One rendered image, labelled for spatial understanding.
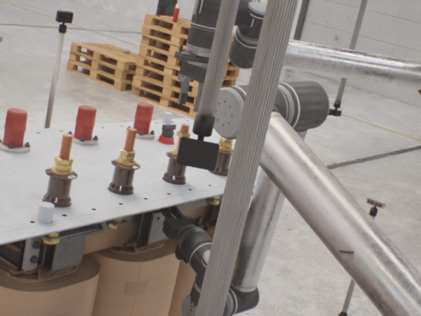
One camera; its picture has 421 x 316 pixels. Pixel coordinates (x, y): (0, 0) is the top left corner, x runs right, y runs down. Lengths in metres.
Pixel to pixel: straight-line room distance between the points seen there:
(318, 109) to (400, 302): 0.69
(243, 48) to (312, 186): 0.79
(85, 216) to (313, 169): 0.67
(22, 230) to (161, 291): 0.92
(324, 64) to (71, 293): 1.14
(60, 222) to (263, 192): 0.65
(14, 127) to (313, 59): 1.05
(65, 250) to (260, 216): 0.62
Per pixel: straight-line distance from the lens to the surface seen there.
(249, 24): 2.44
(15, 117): 2.57
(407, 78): 2.70
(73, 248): 2.35
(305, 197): 1.87
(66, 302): 2.38
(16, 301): 2.31
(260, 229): 2.37
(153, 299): 2.74
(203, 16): 2.41
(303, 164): 1.90
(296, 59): 2.57
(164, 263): 2.70
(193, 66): 2.46
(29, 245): 2.32
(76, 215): 2.12
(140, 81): 10.35
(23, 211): 2.09
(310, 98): 2.18
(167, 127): 3.02
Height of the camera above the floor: 2.14
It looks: 15 degrees down
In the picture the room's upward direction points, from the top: 13 degrees clockwise
